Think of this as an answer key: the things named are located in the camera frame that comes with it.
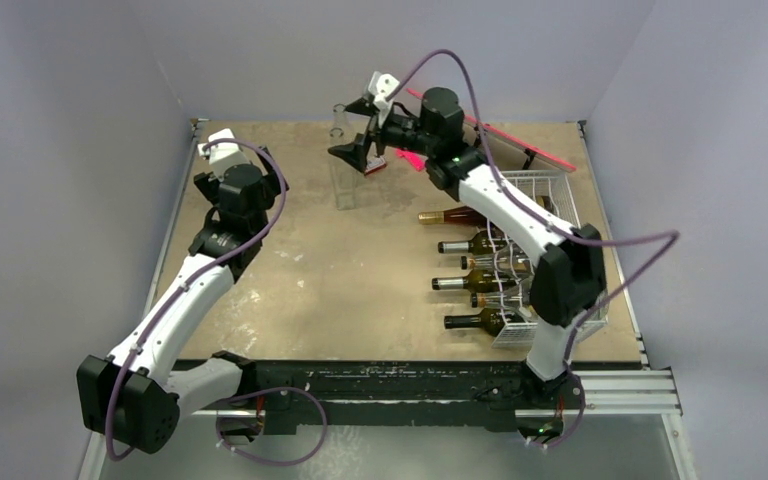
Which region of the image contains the clear bottle black cap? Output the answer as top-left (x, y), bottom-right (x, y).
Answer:
top-left (460, 253), bottom-right (532, 274)

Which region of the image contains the dark green wine bottle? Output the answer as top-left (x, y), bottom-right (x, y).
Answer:
top-left (443, 308), bottom-right (525, 337)

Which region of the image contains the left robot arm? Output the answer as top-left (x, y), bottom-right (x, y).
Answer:
top-left (76, 138), bottom-right (289, 462)

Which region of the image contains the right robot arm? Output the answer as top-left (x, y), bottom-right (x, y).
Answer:
top-left (328, 87), bottom-right (607, 407)

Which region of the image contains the gold foil wine bottle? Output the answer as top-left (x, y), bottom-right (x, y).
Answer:
top-left (417, 206), bottom-right (487, 228)

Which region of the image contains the dark bottle silver cap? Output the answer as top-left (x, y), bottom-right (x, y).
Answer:
top-left (437, 230), bottom-right (508, 255)

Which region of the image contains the small red box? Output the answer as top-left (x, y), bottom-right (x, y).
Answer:
top-left (364, 156), bottom-right (387, 176)

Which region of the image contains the pink plastic clip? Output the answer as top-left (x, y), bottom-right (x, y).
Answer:
top-left (395, 149), bottom-right (425, 172)

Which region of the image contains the pink framed mirror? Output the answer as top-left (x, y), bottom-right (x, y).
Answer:
top-left (407, 87), bottom-right (577, 173)

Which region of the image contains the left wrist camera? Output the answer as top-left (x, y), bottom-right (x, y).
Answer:
top-left (197, 128), bottom-right (251, 180)

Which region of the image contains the white wire wine rack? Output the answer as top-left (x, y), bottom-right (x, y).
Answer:
top-left (457, 165), bottom-right (607, 351)

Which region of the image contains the purple cable loop under table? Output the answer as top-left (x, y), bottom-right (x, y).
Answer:
top-left (214, 386), bottom-right (332, 469)

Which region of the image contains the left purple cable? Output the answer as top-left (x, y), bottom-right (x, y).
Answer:
top-left (104, 137), bottom-right (289, 463)

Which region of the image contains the black table front frame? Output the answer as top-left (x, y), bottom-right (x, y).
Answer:
top-left (171, 359), bottom-right (587, 435)

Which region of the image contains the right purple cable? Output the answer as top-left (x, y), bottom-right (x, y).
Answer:
top-left (390, 48), bottom-right (681, 366)

